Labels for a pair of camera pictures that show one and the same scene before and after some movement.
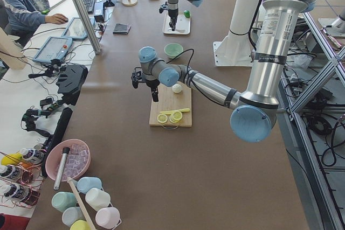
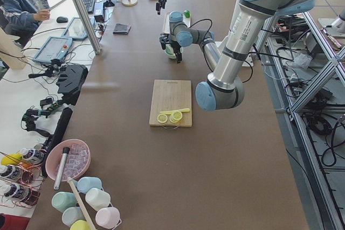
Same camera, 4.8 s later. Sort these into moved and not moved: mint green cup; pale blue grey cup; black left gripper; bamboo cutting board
Moved: black left gripper
Not moved: mint green cup; bamboo cutting board; pale blue grey cup
